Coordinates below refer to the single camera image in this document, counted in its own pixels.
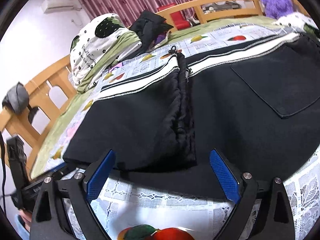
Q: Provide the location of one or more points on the red chair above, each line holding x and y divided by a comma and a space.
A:
177, 17

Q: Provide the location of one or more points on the white air conditioner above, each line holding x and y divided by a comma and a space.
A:
51, 6

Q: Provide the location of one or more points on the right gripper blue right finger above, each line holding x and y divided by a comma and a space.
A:
274, 219

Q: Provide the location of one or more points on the person left hand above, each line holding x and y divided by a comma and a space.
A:
27, 218

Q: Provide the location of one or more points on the black pants with white stripe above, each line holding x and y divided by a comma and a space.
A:
256, 102

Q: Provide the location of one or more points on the light blue jeans leg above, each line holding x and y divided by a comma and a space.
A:
21, 230

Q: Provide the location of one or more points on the black clothes pile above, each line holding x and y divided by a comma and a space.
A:
148, 27

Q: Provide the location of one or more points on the purple plush toy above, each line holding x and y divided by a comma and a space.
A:
277, 8

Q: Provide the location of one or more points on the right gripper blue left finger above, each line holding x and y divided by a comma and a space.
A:
50, 220

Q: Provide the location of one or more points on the folded white green quilt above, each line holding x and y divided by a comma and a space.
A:
102, 43

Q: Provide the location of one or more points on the wooden bed frame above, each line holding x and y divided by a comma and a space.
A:
53, 93

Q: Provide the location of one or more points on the white black patterned pillow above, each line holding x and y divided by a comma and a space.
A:
298, 21

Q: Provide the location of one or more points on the grey garment on bedpost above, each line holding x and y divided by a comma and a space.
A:
17, 100

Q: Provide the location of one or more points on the fruit print plastic tablecloth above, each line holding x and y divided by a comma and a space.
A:
123, 203

